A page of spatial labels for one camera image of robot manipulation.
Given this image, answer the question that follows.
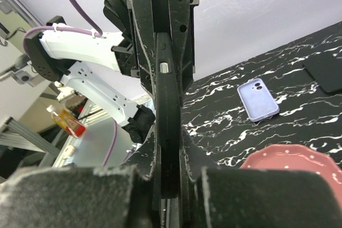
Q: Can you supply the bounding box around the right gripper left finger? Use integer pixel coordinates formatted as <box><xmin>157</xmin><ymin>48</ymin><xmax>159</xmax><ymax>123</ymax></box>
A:
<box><xmin>1</xmin><ymin>164</ymin><xmax>160</xmax><ymax>227</ymax></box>

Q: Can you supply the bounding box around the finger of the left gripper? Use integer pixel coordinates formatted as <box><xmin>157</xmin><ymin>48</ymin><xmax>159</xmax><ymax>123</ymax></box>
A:
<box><xmin>168</xmin><ymin>0</ymin><xmax>194</xmax><ymax>105</ymax></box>
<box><xmin>131</xmin><ymin>0</ymin><xmax>157</xmax><ymax>106</ymax></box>

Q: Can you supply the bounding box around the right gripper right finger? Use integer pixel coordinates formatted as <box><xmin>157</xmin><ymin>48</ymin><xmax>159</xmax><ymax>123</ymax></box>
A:
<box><xmin>179</xmin><ymin>132</ymin><xmax>341</xmax><ymax>227</ymax></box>

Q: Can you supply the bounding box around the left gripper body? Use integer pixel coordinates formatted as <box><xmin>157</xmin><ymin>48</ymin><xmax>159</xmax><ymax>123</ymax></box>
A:
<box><xmin>111</xmin><ymin>0</ymin><xmax>200</xmax><ymax>79</ymax></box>

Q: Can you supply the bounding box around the black phone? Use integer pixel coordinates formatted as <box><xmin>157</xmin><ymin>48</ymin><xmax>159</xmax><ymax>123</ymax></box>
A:
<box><xmin>302</xmin><ymin>52</ymin><xmax>342</xmax><ymax>94</ymax></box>

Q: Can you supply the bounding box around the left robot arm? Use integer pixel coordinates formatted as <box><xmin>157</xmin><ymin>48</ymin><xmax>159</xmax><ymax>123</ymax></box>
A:
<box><xmin>23</xmin><ymin>0</ymin><xmax>199</xmax><ymax>146</ymax></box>

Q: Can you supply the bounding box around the orange drink bottle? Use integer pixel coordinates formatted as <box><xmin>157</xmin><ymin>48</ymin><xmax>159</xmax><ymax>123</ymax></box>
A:
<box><xmin>46</xmin><ymin>105</ymin><xmax>86</xmax><ymax>138</ymax></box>

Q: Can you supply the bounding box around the pink dotted plate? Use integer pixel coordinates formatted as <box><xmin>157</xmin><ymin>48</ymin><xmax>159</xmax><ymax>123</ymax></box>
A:
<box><xmin>241</xmin><ymin>144</ymin><xmax>341</xmax><ymax>205</ymax></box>

